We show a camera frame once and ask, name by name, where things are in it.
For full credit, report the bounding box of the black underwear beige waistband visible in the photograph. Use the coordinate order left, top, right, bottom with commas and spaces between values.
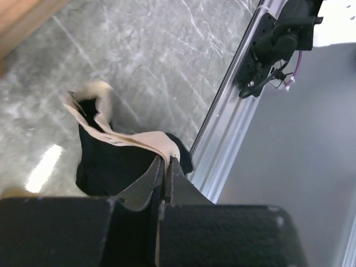
65, 81, 193, 196

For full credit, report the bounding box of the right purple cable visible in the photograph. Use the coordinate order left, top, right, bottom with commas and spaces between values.
286, 51, 304, 91

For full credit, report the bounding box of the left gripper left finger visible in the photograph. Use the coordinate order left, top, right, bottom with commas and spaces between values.
110, 156, 164, 214

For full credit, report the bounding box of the aluminium mounting rail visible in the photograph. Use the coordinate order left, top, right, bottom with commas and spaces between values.
190, 1, 355, 266

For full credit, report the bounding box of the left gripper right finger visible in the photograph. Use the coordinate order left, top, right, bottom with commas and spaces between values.
164, 157, 213, 205

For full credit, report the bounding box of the wooden hanging rack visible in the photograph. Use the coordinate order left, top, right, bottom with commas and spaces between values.
1, 0, 69, 74

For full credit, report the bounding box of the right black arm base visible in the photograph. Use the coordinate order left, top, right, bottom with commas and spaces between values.
234, 1, 322, 99

